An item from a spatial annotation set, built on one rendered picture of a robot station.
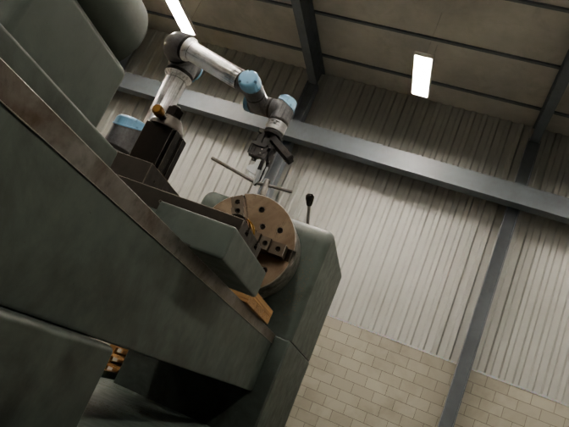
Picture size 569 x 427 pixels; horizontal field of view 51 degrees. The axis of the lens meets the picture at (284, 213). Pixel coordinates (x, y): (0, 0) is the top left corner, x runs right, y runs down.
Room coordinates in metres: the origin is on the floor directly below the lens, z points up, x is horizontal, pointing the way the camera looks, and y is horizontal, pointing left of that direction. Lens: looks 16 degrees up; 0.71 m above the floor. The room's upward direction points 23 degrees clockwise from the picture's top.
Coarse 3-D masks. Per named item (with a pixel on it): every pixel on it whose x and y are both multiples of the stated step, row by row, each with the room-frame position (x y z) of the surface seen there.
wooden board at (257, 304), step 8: (240, 296) 1.39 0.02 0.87; (248, 296) 1.39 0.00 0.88; (256, 296) 1.44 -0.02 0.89; (248, 304) 1.41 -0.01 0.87; (256, 304) 1.47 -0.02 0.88; (264, 304) 1.55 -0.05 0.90; (256, 312) 1.51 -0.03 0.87; (264, 312) 1.59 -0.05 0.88; (272, 312) 1.67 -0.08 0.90; (264, 320) 1.62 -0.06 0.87
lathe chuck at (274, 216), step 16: (224, 208) 1.81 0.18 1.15; (256, 208) 1.79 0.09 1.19; (272, 208) 1.78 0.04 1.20; (256, 224) 1.78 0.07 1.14; (272, 224) 1.77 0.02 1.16; (288, 224) 1.76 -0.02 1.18; (288, 240) 1.75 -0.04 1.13; (272, 272) 1.76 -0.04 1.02; (288, 272) 1.79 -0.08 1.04; (272, 288) 1.81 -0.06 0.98
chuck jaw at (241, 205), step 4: (236, 196) 1.77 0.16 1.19; (240, 196) 1.76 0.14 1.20; (244, 196) 1.80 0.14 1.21; (232, 200) 1.77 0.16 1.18; (236, 200) 1.77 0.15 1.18; (240, 200) 1.76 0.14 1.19; (244, 200) 1.78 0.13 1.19; (232, 204) 1.77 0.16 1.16; (236, 204) 1.76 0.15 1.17; (240, 204) 1.76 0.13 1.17; (244, 204) 1.76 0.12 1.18; (232, 208) 1.74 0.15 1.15; (236, 208) 1.74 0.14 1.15; (240, 208) 1.74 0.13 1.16; (244, 208) 1.75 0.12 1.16; (232, 212) 1.74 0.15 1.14; (236, 212) 1.74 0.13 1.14; (240, 212) 1.74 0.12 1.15; (244, 212) 1.74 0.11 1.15; (244, 216) 1.72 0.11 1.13
